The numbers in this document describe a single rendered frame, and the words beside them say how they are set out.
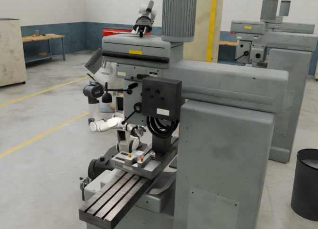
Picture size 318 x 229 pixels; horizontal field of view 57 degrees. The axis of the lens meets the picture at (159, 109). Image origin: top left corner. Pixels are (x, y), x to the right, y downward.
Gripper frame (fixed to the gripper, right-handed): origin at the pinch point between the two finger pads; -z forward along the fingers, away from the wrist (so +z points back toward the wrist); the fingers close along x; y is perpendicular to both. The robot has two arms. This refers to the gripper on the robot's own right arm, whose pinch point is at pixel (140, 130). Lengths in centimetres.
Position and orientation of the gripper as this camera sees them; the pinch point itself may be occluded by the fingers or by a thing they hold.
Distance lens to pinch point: 213.1
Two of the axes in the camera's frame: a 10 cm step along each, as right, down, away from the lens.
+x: 6.7, -2.4, 7.0
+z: -7.4, -2.6, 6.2
